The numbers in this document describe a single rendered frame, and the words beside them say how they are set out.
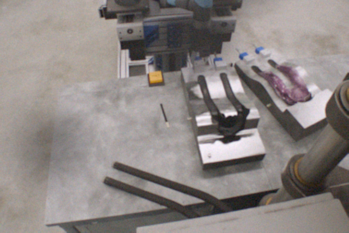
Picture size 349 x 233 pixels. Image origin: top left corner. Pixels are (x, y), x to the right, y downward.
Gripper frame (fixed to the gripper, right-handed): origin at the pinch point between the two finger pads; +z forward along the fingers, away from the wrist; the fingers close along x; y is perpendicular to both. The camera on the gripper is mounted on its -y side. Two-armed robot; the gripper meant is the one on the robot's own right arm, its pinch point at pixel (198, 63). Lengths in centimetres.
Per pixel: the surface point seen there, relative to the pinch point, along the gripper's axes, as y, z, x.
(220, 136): -37.1, 7.2, -1.3
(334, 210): -88, -54, 4
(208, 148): -41.5, 7.4, 4.8
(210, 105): -23.0, 3.5, -0.2
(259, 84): -13.3, 5.4, -26.8
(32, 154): 20, 94, 117
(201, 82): -7.7, 5.2, 0.1
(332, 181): -78, -35, -11
